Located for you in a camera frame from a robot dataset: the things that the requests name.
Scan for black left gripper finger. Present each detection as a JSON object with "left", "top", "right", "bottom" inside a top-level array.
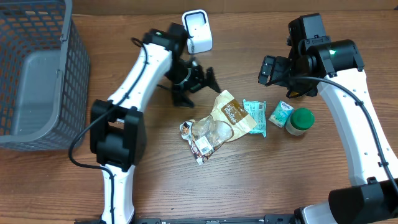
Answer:
[
  {"left": 172, "top": 90, "right": 195, "bottom": 108},
  {"left": 206, "top": 67, "right": 221, "bottom": 93}
]

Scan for brown snack bag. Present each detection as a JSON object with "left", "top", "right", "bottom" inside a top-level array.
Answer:
[{"left": 180, "top": 90, "right": 257, "bottom": 166}]

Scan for teal snack packet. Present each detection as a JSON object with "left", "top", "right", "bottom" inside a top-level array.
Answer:
[{"left": 243, "top": 99, "right": 267, "bottom": 138}]

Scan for teal tissue pack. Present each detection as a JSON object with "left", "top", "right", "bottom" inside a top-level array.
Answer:
[{"left": 269, "top": 101, "right": 294, "bottom": 128}]

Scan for green lid jar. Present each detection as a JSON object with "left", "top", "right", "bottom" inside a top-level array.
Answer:
[{"left": 285, "top": 108, "right": 315, "bottom": 136}]

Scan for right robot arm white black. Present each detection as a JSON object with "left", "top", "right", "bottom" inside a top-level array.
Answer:
[{"left": 258, "top": 14, "right": 397, "bottom": 224}]

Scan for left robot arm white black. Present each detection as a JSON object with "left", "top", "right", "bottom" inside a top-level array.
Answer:
[{"left": 90, "top": 23, "right": 221, "bottom": 223}]

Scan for white barcode scanner stand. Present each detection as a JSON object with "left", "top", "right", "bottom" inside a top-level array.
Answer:
[{"left": 182, "top": 9, "right": 213, "bottom": 55}]

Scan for dark grey plastic basket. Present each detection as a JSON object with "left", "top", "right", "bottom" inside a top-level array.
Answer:
[{"left": 1, "top": 0, "right": 90, "bottom": 151}]

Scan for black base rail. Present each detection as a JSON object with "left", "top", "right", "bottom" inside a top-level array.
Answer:
[{"left": 74, "top": 211, "right": 312, "bottom": 224}]

